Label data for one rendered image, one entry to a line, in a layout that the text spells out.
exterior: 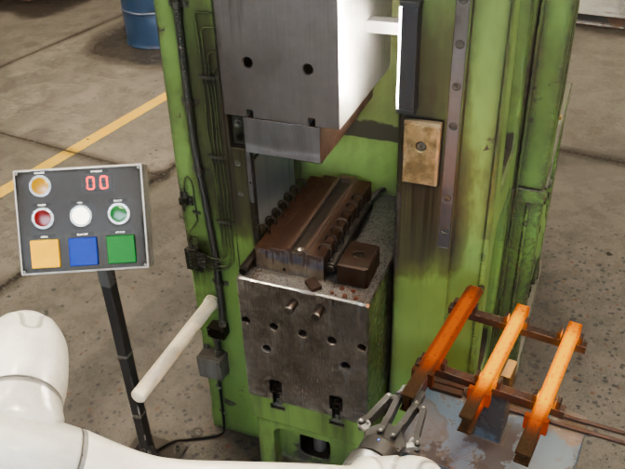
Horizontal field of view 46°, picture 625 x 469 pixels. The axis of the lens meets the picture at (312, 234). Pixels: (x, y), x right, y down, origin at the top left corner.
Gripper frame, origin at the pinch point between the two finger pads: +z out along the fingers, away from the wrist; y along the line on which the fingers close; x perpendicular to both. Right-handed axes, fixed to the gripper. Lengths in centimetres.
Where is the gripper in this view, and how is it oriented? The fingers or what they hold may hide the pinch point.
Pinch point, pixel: (414, 389)
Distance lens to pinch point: 152.8
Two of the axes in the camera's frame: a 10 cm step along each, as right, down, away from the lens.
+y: 8.8, 2.5, -4.1
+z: 4.8, -5.1, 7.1
